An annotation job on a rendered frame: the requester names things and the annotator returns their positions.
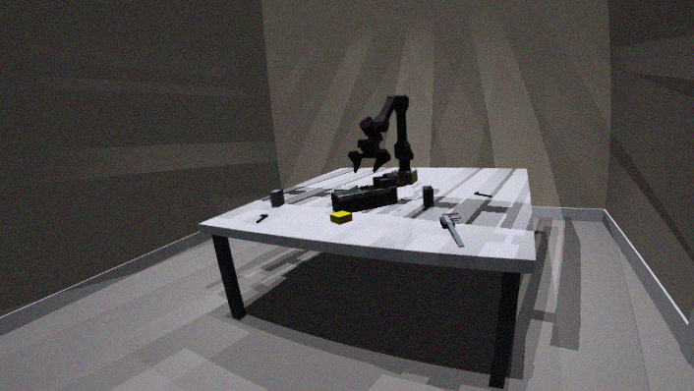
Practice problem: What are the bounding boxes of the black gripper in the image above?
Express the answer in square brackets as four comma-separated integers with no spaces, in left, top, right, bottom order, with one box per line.
[348,140,391,173]

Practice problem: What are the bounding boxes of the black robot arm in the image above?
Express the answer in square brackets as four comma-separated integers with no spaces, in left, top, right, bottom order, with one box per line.
[358,95,414,171]

